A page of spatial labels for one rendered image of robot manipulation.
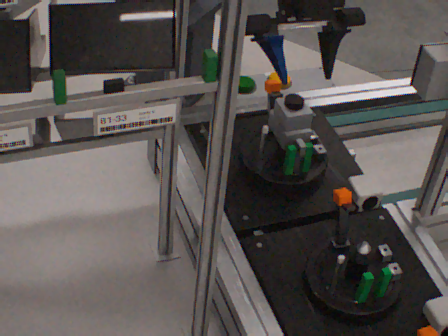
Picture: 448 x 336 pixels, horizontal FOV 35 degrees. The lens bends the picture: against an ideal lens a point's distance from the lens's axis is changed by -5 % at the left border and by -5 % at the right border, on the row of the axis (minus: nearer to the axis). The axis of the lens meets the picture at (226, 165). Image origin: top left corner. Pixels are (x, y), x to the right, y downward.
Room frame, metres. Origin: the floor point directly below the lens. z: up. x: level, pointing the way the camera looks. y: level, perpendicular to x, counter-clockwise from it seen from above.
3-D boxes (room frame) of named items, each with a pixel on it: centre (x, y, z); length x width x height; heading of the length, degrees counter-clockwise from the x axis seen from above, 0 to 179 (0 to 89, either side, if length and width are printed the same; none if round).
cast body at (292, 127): (0.88, -0.09, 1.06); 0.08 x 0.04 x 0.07; 24
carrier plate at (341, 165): (0.89, -0.09, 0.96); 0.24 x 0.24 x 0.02; 24
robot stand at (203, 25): (1.21, 0.13, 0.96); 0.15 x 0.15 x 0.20; 65
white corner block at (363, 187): (0.84, -0.22, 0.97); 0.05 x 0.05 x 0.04; 24
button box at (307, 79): (1.12, -0.08, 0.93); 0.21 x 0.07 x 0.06; 114
